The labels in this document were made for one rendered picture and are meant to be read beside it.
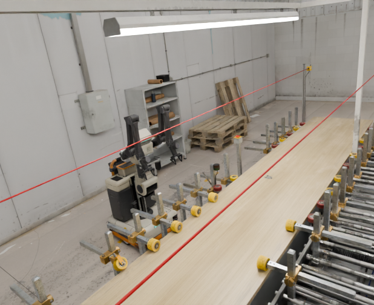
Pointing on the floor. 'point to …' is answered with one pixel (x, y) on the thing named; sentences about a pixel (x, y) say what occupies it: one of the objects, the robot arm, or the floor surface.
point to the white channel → (19, 6)
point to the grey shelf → (145, 91)
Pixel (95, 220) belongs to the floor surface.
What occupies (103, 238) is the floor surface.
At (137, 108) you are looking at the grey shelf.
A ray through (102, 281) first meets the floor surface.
